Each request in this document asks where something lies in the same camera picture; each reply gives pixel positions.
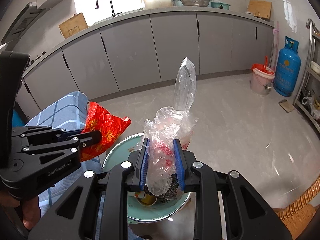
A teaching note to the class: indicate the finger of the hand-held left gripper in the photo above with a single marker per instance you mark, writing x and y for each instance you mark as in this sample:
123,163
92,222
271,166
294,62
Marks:
90,137
67,133

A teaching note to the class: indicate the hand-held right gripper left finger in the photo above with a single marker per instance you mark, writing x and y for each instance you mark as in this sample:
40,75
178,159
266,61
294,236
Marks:
144,165

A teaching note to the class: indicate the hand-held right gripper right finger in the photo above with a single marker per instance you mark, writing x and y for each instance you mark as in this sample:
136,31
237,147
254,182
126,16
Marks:
178,165

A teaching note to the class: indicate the red foil bag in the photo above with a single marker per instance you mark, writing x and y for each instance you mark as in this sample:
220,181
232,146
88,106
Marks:
105,122

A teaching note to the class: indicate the black mesh scrubber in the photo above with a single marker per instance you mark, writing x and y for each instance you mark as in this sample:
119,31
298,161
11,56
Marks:
172,192

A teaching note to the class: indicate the green round trash bin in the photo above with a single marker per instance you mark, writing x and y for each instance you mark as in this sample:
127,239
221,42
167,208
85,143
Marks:
117,152

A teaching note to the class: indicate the clear plastic bag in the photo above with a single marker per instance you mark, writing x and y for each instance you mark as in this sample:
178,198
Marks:
162,135

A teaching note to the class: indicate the person's left hand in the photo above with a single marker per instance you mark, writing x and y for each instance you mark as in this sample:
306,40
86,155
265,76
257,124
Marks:
31,213

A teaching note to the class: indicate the blue checkered tablecloth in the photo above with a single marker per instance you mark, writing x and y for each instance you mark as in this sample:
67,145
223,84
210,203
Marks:
62,110

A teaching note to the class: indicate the cardboard box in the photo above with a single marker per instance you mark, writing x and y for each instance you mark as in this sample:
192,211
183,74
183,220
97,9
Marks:
73,26

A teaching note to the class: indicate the grey range hood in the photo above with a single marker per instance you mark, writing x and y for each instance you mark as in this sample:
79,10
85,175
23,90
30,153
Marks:
22,25

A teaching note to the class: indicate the pink bucket with red liner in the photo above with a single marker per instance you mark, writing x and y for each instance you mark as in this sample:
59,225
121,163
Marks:
261,81

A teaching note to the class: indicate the grey kitchen counter cabinets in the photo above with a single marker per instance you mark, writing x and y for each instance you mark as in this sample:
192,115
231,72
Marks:
175,45

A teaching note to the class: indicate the cardboard piece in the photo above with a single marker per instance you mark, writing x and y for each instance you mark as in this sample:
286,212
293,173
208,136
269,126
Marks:
287,105

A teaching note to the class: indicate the wicker chair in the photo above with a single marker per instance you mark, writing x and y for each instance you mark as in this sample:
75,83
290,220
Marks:
300,212

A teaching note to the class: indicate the black gooseneck faucet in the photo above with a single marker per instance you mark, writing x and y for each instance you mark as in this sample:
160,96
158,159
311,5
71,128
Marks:
110,5

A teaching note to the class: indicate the blue gas cylinder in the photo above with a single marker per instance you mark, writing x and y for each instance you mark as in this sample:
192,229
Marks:
286,70

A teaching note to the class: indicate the white plastic basin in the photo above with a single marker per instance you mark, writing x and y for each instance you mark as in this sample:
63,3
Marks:
156,2

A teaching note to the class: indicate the metal bowl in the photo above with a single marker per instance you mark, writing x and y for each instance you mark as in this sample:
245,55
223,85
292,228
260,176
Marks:
195,2

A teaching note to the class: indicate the green plastic basin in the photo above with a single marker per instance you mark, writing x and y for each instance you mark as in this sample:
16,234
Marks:
221,5

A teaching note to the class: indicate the metal shelf rack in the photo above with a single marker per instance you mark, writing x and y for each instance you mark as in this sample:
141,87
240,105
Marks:
308,62

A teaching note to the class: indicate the wooden cutting board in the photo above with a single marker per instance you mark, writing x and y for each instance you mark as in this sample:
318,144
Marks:
258,10

